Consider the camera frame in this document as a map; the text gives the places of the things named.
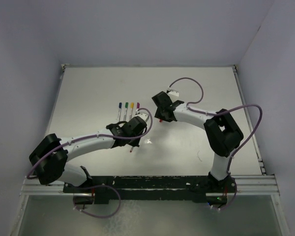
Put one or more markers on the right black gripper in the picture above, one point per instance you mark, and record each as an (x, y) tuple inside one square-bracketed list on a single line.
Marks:
[(159, 115)]

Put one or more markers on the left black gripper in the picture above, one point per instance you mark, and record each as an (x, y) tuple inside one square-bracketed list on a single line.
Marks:
[(135, 143)]

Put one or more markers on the yellow-end white marker pen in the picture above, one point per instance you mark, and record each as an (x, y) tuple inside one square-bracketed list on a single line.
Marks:
[(131, 113)]

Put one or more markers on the green-end white marker pen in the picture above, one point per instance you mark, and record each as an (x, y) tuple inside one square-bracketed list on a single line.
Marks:
[(125, 114)]

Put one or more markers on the blue-end white marker pen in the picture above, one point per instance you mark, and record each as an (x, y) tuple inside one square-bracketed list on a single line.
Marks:
[(119, 114)]

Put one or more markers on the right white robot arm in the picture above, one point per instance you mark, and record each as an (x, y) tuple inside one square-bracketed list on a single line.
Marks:
[(223, 133)]

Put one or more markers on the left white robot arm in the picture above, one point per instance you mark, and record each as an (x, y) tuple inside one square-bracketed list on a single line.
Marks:
[(50, 158)]

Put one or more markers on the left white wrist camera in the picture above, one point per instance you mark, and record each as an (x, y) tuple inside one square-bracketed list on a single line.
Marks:
[(143, 116)]

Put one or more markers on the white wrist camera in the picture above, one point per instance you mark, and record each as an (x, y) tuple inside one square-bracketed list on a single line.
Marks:
[(172, 92), (143, 116)]

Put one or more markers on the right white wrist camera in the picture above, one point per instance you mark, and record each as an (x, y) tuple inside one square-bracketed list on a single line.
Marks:
[(172, 92)]

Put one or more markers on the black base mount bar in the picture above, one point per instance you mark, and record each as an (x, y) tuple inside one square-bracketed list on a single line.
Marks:
[(198, 189)]

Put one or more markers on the aluminium frame rail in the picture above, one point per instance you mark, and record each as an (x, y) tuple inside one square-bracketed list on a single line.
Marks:
[(254, 184)]

